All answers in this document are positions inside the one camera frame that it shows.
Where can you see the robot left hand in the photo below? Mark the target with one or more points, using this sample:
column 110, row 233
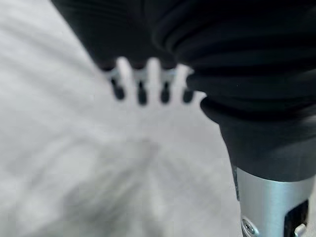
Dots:
column 222, row 61

